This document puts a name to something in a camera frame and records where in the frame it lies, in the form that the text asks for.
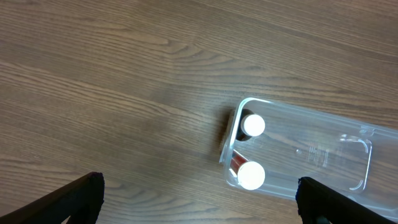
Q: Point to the orange bottle white cap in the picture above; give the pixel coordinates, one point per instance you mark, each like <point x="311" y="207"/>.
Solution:
<point x="247" y="174"/>

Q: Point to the black bottle white cap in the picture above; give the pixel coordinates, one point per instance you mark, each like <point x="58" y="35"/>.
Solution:
<point x="250" y="125"/>

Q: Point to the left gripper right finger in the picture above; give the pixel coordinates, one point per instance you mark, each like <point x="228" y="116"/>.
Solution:
<point x="318" y="204"/>

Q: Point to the clear plastic container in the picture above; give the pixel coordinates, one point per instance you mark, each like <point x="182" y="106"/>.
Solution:
<point x="356" y="159"/>

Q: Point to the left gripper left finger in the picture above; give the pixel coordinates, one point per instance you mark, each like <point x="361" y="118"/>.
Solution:
<point x="77" y="202"/>

